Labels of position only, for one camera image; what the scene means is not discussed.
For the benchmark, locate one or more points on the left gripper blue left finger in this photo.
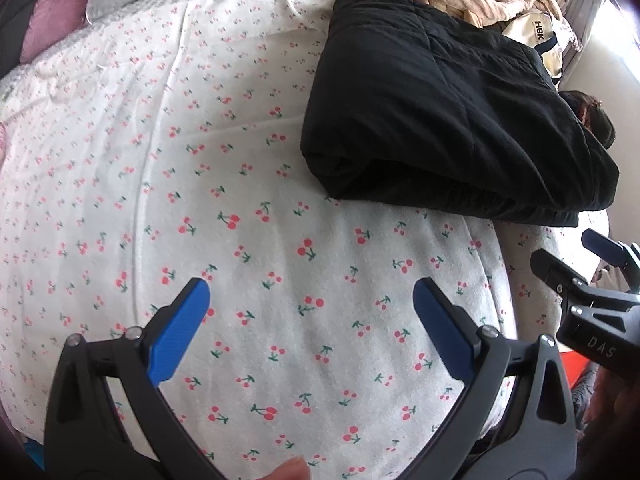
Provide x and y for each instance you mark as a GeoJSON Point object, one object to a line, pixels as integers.
{"type": "Point", "coordinates": [169, 333]}

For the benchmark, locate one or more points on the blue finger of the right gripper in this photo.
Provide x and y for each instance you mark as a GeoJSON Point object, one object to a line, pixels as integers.
{"type": "Point", "coordinates": [619, 255]}
{"type": "Point", "coordinates": [557, 276]}

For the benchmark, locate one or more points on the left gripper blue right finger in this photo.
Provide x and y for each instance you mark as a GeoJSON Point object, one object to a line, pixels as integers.
{"type": "Point", "coordinates": [450, 329]}

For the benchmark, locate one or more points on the black quilted jacket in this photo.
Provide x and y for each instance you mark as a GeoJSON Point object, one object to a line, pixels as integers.
{"type": "Point", "coordinates": [411, 107]}

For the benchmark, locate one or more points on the dark clothes pile on floor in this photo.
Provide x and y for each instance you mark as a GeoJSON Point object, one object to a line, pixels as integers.
{"type": "Point", "coordinates": [591, 114]}

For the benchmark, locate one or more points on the left hand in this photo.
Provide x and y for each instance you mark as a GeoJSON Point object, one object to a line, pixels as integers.
{"type": "Point", "coordinates": [294, 469]}

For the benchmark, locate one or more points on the red item on floor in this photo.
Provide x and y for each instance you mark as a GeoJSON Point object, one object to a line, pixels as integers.
{"type": "Point", "coordinates": [574, 364]}

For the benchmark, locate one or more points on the white cherry print bedsheet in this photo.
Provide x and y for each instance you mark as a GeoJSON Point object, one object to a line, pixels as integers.
{"type": "Point", "coordinates": [163, 143]}

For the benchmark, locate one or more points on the cream navy tote bag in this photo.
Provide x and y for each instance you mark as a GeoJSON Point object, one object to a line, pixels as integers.
{"type": "Point", "coordinates": [545, 34]}

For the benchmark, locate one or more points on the pink pillow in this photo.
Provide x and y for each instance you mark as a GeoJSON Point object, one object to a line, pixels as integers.
{"type": "Point", "coordinates": [51, 22]}

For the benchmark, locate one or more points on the dark grey office chair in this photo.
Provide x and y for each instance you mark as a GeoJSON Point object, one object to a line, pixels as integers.
{"type": "Point", "coordinates": [15, 16]}

